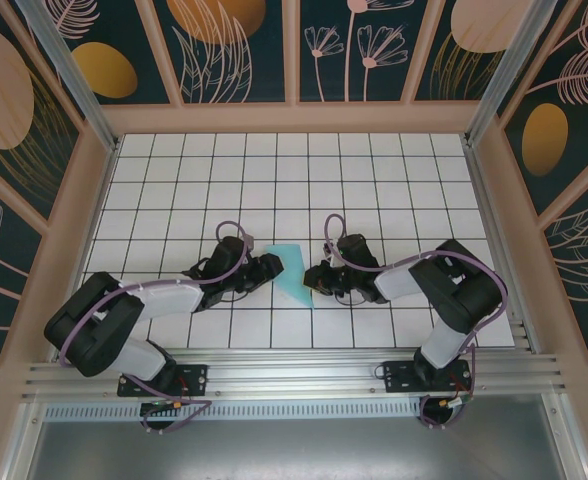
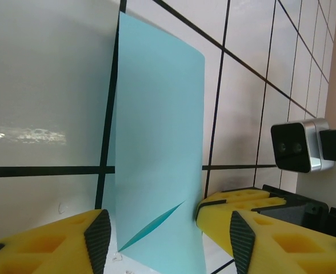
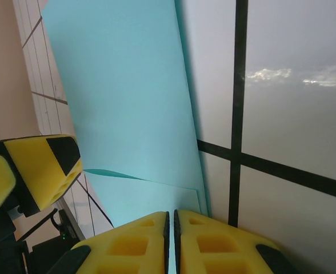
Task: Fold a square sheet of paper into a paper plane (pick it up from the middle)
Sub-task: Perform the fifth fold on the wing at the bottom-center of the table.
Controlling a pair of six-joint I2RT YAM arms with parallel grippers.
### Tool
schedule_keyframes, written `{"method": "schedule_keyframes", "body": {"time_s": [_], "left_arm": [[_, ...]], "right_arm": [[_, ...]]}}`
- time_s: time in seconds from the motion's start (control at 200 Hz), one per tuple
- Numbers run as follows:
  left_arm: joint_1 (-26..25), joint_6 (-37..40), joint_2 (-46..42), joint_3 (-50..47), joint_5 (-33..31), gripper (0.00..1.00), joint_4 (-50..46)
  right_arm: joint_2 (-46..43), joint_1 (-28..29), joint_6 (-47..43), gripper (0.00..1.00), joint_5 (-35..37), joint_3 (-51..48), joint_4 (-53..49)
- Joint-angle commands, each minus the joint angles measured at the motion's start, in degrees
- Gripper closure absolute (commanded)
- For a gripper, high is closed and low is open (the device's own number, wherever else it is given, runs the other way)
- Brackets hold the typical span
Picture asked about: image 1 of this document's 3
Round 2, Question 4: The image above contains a teal paper sheet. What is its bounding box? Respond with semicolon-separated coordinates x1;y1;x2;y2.
264;242;317;309

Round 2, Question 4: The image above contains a grey metal panel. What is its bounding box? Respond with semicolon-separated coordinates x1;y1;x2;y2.
21;418;570;480

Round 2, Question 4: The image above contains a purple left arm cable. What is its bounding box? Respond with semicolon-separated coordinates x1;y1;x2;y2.
56;219;256;435

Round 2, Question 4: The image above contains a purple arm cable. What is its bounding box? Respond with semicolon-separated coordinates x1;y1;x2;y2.
322;213;509;431
56;219;256;435

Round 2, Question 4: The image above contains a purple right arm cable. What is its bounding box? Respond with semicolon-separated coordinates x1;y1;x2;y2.
322;213;509;431

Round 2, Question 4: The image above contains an aluminium mounting rail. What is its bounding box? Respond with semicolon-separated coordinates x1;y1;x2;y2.
21;349;568;401

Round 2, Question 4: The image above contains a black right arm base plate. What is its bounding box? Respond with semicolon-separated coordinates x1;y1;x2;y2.
382;359;475;394

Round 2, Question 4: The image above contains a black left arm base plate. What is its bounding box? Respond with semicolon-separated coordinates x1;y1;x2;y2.
117;363;210;399

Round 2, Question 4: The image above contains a slotted grey cable duct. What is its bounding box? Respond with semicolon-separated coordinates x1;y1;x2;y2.
43;397;425;422

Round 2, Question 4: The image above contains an aluminium side rail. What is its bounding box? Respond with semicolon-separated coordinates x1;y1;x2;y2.
465;142;543;357

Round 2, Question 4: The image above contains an aluminium corner post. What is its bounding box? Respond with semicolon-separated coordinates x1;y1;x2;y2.
463;0;561;147
14;0;121;154

